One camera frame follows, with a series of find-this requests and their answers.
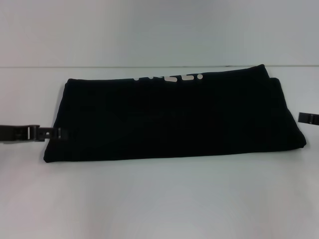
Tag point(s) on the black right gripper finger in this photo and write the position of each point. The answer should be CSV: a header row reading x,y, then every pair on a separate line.
x,y
309,117

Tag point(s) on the black shirt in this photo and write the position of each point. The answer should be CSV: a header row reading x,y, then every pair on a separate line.
x,y
174,119

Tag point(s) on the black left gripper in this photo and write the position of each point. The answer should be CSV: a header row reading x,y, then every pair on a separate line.
x,y
7,134

